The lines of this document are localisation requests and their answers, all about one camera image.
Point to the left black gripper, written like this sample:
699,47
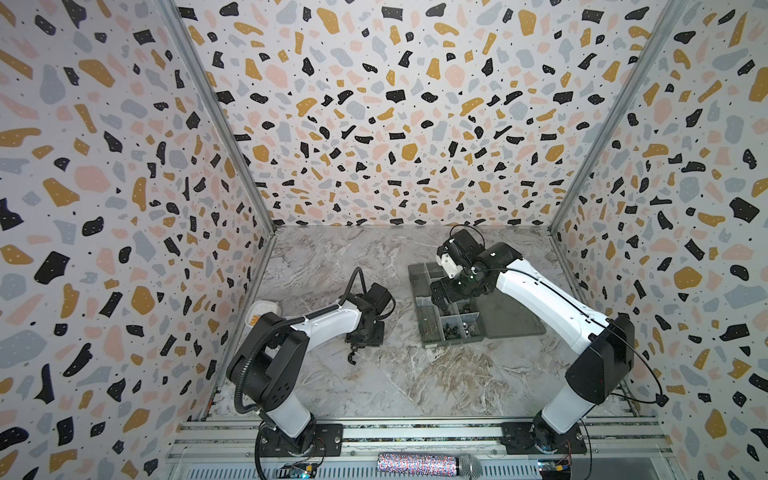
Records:
376,341

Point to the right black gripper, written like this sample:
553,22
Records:
447,288

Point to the grey compartment organizer box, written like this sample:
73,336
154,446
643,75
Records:
497,316

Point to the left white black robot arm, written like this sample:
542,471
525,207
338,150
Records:
265,369

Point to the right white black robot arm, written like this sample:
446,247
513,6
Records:
603,346

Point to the white square container orange label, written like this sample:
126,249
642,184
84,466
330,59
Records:
260,308

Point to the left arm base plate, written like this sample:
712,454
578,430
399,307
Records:
300,440

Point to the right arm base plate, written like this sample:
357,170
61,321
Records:
537,437

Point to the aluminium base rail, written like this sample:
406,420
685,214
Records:
481,448

